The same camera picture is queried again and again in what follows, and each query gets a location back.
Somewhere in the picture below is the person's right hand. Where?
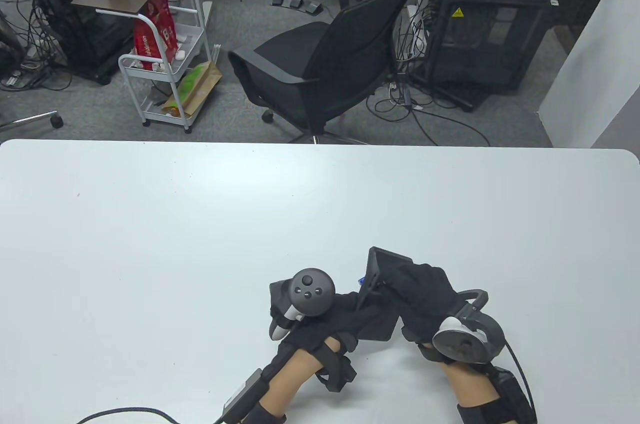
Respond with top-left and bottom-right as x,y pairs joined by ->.
384,263 -> 459,346

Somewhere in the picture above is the person's left hand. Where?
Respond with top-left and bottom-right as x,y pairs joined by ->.
269,280 -> 384,358

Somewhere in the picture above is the black calculator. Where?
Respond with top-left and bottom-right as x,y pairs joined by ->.
356,246 -> 414,343

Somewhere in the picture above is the person's right forearm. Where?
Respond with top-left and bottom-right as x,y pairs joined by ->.
442,362 -> 501,424

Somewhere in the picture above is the black forearm electronics box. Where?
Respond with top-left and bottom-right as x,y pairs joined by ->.
487,367 -> 536,424
222,368 -> 265,420

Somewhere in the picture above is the dark grey motion controller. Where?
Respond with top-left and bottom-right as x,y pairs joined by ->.
270,268 -> 337,341
431,289 -> 506,365

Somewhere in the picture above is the black office chair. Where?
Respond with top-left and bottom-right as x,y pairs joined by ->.
227,0 -> 443,145

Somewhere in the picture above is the green and brown paper bag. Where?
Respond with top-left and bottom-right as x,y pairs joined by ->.
161,59 -> 224,118

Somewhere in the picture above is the white partition panel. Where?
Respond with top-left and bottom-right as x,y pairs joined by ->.
539,0 -> 640,150

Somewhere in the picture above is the red bag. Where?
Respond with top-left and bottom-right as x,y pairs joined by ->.
132,0 -> 179,71

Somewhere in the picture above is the silver chair leg with caster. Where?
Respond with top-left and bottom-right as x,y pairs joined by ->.
0,111 -> 65,131

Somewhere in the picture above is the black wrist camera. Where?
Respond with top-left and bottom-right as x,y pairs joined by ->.
317,339 -> 358,392

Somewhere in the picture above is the black forearm strap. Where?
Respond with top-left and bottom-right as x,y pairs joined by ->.
456,398 -> 506,424
245,403 -> 288,424

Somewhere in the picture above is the tangle of floor cables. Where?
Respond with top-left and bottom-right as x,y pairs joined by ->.
0,0 -> 76,92
366,0 -> 493,147

